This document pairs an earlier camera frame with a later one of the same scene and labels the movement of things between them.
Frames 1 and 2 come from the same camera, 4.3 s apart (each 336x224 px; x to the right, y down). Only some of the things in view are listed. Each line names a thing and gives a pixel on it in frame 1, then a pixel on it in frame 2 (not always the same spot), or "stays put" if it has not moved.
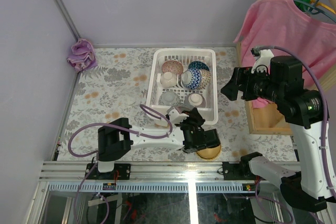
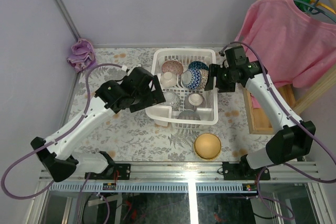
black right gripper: [242, 75] → [215, 70]
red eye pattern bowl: [173, 66] stays put
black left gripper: [195, 118] → [157, 91]
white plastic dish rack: [184, 77] stays put
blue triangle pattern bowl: [198, 64] stays put
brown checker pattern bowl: [205, 78] stays put
